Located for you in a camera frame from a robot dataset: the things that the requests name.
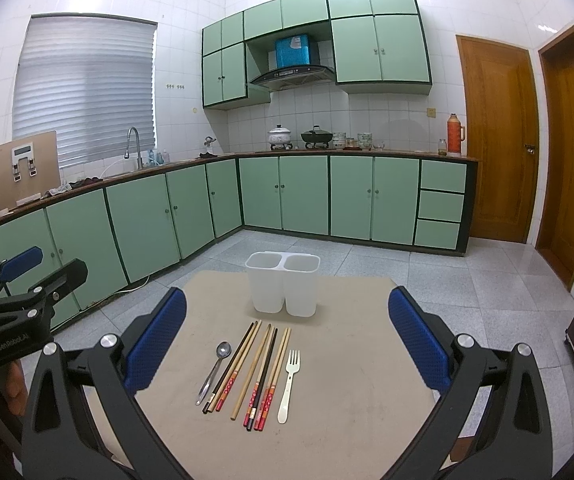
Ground plain bamboo chopstick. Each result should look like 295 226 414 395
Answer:
230 323 273 420

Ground white cooking pot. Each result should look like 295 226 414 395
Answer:
267 125 293 151

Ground black wok pot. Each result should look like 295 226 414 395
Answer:
301 125 334 150

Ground green lower kitchen cabinets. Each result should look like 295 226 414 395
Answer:
0 153 478 325

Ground glass jar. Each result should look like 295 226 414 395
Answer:
438 139 447 156

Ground white double utensil holder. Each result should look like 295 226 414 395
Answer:
245 252 321 318

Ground chrome faucet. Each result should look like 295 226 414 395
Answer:
123 126 144 172

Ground black red-end chopstick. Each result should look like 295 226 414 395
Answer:
245 327 279 432

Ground metal spoon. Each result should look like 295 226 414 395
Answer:
195 341 232 405

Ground blue box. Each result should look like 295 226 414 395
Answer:
275 34 319 68

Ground orange thermos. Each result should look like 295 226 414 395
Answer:
446 114 466 155

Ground cream plastic fork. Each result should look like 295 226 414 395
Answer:
277 350 301 425

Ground wooden red-orange chopstick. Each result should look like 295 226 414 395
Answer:
253 327 291 431

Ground black range hood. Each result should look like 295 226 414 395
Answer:
251 64 336 92

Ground brown board with device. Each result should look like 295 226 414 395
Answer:
0 131 62 210

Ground person's left hand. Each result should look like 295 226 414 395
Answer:
0 360 28 416

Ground green upper kitchen cabinets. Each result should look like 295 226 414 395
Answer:
201 0 432 110

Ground wooden door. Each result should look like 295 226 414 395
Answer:
536 26 574 287
456 35 540 243

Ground green kitchen cabinets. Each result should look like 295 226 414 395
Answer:
0 153 478 325
201 0 432 110

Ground window blind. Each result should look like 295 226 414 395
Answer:
12 14 157 168

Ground dark brown chopstick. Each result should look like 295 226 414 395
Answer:
202 322 258 414

